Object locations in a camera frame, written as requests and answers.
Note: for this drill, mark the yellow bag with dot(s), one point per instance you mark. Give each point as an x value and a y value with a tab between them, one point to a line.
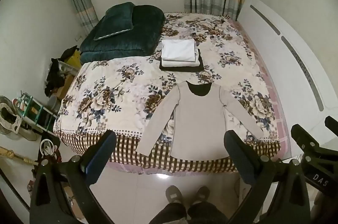
74	57

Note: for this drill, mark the straw broom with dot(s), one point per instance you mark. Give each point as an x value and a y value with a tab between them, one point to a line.
15	155

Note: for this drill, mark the cardboard box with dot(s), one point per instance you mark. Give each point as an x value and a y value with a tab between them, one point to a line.
64	83

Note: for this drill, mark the green shelf rack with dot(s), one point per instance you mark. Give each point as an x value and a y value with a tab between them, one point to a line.
37	114

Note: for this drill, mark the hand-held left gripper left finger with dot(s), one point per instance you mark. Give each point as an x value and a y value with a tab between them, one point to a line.
101	158

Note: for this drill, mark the black folded cloth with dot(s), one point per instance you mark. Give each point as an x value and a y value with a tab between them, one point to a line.
169	68

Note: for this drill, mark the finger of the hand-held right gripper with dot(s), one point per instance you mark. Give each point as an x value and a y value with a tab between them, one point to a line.
305	138
332	124

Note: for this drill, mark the dark green pillow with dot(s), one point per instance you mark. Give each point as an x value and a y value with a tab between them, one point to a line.
116	19

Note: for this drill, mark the person's dark trouser legs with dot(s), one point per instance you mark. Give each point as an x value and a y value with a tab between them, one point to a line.
184	214

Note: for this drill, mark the person's shoe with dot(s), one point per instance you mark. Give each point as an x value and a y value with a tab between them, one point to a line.
173	193
202	193

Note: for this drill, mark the white bed headboard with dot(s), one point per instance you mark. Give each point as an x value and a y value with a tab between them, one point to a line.
290	60

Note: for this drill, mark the person's right shoe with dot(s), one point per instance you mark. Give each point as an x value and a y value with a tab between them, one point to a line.
202	193

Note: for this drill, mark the dark green quilt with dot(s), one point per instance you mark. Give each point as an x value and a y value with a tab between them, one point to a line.
124	39

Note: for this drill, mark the white folded cloth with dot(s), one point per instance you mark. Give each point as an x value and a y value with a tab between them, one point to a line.
177	49

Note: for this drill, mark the standing fan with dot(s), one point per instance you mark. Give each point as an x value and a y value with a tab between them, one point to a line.
12	118

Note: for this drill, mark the person's left shoe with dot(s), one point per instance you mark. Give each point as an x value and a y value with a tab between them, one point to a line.
173	193

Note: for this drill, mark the black clothing heap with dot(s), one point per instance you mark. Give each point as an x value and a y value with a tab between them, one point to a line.
54	76

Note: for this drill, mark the beige long-sleeve shirt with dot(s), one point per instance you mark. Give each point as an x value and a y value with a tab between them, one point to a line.
196	121

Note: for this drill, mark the floral blanket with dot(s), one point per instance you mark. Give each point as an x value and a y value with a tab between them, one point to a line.
126	97

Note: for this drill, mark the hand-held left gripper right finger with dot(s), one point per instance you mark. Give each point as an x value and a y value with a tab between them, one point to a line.
237	159

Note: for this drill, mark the cream folded cloth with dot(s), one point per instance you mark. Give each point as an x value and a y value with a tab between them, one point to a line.
182	63

